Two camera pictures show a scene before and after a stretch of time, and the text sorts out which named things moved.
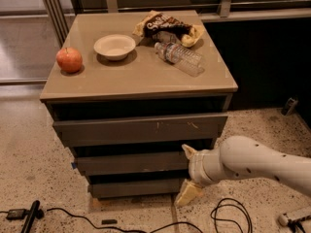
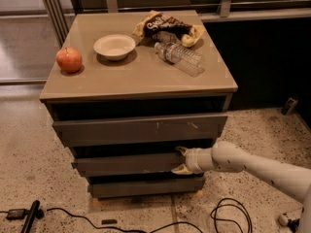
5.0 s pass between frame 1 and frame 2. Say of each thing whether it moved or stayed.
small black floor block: stayed
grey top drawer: stayed
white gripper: moved
